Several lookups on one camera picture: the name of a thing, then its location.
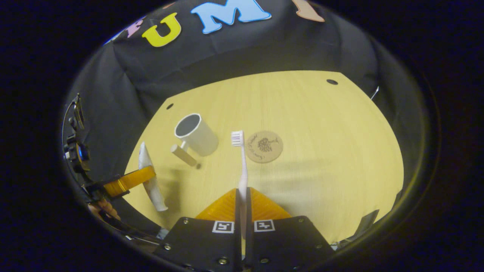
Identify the white cup with wooden handle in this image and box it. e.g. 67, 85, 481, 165
170, 113, 219, 167

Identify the light wooden desktop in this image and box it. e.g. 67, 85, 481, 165
123, 70, 404, 244

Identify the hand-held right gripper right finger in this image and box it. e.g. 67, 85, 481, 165
246, 188, 335, 272

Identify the white toothpaste tube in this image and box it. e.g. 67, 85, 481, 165
138, 142, 169, 212

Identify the pale pink toothbrush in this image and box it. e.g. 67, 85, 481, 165
231, 130, 251, 239

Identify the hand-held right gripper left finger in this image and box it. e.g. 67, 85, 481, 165
153, 188, 242, 272

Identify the round wooden coaster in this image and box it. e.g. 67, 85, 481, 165
245, 130, 284, 164

